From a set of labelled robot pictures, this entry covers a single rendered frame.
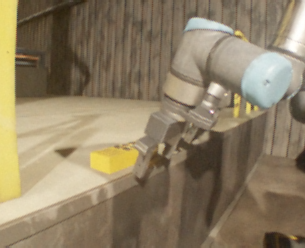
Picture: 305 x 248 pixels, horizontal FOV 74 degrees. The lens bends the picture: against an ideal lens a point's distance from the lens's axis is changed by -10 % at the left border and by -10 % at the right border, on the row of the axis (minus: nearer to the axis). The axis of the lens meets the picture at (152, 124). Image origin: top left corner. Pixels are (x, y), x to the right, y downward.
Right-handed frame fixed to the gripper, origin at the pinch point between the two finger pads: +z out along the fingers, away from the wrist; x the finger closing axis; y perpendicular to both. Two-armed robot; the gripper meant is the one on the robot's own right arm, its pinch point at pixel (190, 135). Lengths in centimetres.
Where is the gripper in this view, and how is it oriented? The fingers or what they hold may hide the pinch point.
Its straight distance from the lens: 89.4
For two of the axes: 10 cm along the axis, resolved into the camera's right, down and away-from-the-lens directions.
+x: 2.4, -0.2, 9.7
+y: 8.6, 4.7, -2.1
